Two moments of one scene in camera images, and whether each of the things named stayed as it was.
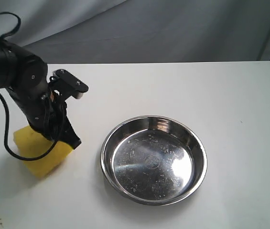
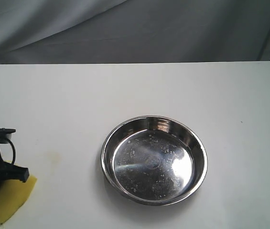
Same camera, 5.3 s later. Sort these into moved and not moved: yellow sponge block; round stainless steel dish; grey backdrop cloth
Moved: yellow sponge block
Not moved: round stainless steel dish; grey backdrop cloth
